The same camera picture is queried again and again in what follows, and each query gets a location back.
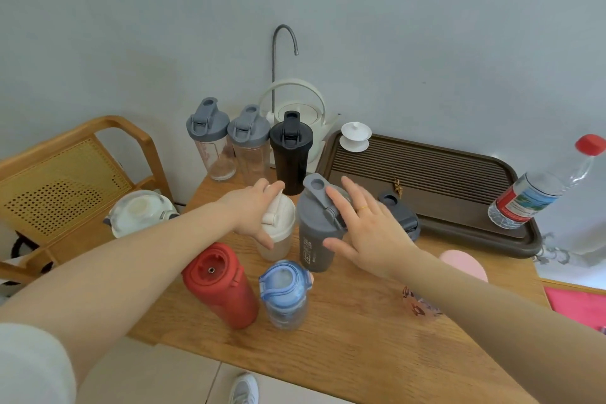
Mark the person's right hand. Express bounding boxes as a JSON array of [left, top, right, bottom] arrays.
[[322, 175, 421, 280]]

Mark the person's left hand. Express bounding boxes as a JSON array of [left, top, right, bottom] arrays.
[[219, 179, 286, 250]]

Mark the white shaker bottle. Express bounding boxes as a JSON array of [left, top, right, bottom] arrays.
[[256, 192, 297, 263]]

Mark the person's right forearm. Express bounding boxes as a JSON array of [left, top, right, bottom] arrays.
[[392, 247, 606, 404]]

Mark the person's left forearm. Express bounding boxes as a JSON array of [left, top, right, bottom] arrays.
[[0, 202, 238, 390]]

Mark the dark grey shaker lid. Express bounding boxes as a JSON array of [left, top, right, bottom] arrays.
[[377, 192, 422, 243]]

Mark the white lidded tea cup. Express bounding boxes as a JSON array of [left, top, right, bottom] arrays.
[[339, 122, 373, 153]]

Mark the blue clear water bottle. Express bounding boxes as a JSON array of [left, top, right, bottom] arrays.
[[258, 260, 314, 330]]

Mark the black shaker bottle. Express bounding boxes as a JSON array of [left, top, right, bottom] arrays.
[[269, 110, 314, 196]]

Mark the clear shaker bottle grey lid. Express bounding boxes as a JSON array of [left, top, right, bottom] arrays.
[[186, 97, 238, 182], [227, 104, 272, 187]]

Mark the brown tea tray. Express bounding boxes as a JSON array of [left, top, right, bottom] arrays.
[[314, 129, 543, 259]]

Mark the pink lid patterned bottle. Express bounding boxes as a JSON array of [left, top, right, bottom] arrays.
[[402, 250, 489, 322]]

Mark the white shoe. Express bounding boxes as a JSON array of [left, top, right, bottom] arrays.
[[228, 372, 260, 404]]

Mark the metal gooseneck spout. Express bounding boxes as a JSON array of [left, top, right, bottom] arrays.
[[271, 24, 300, 114]]

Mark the plastic water bottle red cap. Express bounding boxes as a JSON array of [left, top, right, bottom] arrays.
[[487, 134, 606, 230]]

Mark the metal ornate stand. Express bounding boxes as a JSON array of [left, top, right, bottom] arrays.
[[533, 232, 576, 268]]

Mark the wooden rattan chair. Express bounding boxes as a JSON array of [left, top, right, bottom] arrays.
[[0, 115, 174, 287]]

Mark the red mat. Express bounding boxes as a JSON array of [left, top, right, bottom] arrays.
[[543, 286, 606, 335]]

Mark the white sleeve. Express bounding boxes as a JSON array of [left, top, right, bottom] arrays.
[[0, 322, 78, 404]]

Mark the white kettle with handle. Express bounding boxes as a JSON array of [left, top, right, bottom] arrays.
[[258, 78, 342, 166]]

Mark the black cable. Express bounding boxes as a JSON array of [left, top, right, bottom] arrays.
[[10, 230, 54, 277]]

